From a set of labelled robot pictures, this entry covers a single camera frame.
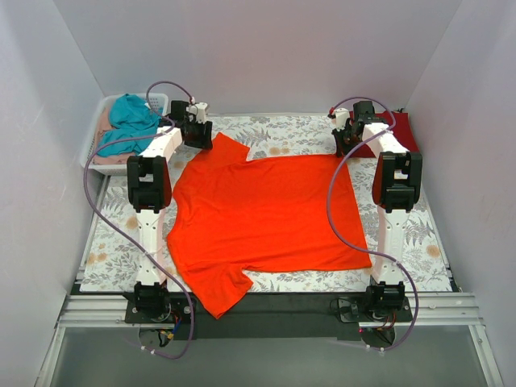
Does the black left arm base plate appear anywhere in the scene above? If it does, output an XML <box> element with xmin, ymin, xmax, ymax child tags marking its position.
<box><xmin>123</xmin><ymin>297</ymin><xmax>198</xmax><ymax>324</ymax></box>

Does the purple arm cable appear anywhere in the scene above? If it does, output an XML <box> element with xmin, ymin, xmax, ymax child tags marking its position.
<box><xmin>326</xmin><ymin>95</ymin><xmax>420</xmax><ymax>352</ymax></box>
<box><xmin>83</xmin><ymin>80</ymin><xmax>197</xmax><ymax>360</ymax></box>

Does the white plastic laundry basket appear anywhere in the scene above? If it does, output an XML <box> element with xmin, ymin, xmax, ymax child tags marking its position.
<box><xmin>80</xmin><ymin>93</ymin><xmax>170</xmax><ymax>176</ymax></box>

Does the aluminium rail frame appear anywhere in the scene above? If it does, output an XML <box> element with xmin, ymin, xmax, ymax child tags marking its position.
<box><xmin>36</xmin><ymin>293</ymin><xmax>502</xmax><ymax>386</ymax></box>

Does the pink t-shirt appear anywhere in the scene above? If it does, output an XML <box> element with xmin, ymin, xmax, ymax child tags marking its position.
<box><xmin>93</xmin><ymin>109</ymin><xmax>135</xmax><ymax>165</ymax></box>

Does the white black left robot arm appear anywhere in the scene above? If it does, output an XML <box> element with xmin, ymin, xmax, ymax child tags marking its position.
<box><xmin>127</xmin><ymin>101</ymin><xmax>213</xmax><ymax>323</ymax></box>

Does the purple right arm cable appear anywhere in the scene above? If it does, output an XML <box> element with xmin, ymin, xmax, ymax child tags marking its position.
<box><xmin>326</xmin><ymin>95</ymin><xmax>420</xmax><ymax>352</ymax></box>

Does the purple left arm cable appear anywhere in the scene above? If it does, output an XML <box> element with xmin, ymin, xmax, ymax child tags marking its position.
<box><xmin>83</xmin><ymin>80</ymin><xmax>197</xmax><ymax>360</ymax></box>

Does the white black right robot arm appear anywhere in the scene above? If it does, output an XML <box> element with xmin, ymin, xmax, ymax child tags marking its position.
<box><xmin>328</xmin><ymin>100</ymin><xmax>422</xmax><ymax>321</ymax></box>

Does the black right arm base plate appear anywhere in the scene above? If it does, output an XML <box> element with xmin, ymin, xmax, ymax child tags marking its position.
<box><xmin>329</xmin><ymin>293</ymin><xmax>413</xmax><ymax>325</ymax></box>

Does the orange t-shirt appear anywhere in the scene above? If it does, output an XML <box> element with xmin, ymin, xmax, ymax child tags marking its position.
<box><xmin>167</xmin><ymin>134</ymin><xmax>371</xmax><ymax>318</ymax></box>

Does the teal t-shirt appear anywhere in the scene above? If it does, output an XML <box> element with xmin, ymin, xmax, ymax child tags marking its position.
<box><xmin>98</xmin><ymin>94</ymin><xmax>160</xmax><ymax>157</ymax></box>

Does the folded dark red t-shirt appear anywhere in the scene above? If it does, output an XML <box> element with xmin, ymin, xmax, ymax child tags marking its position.
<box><xmin>352</xmin><ymin>112</ymin><xmax>419</xmax><ymax>158</ymax></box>

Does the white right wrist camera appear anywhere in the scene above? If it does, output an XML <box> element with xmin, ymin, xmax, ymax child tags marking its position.
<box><xmin>328</xmin><ymin>107</ymin><xmax>351</xmax><ymax>130</ymax></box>

